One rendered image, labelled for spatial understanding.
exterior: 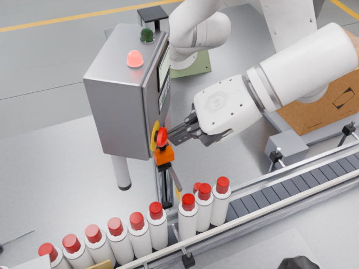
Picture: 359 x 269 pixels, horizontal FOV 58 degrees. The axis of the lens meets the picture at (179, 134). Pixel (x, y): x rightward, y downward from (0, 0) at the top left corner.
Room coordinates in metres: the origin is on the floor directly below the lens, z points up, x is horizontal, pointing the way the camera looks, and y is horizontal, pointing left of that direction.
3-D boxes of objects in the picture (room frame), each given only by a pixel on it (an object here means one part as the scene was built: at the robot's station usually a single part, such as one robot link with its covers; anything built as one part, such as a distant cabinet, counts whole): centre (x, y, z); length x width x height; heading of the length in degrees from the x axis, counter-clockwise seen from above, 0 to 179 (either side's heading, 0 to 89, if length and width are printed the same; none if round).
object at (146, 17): (0.55, 0.05, 1.16); 0.04 x 0.04 x 0.67; 23
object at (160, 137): (0.41, 0.04, 1.33); 0.04 x 0.03 x 0.04; 168
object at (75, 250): (0.31, 0.25, 0.98); 0.05 x 0.05 x 0.20
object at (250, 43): (1.36, -0.16, 0.81); 0.90 x 0.90 x 0.04; 20
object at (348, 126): (0.75, -0.60, 0.91); 0.07 x 0.03 x 0.17; 23
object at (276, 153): (0.63, -0.32, 0.91); 0.07 x 0.03 x 0.17; 23
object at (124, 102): (0.47, 0.08, 1.38); 0.17 x 0.10 x 0.19; 168
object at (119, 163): (0.46, 0.14, 1.18); 0.04 x 0.04 x 0.21
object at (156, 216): (0.39, 0.06, 0.98); 0.05 x 0.05 x 0.20
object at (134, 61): (0.43, 0.07, 1.49); 0.03 x 0.03 x 0.02
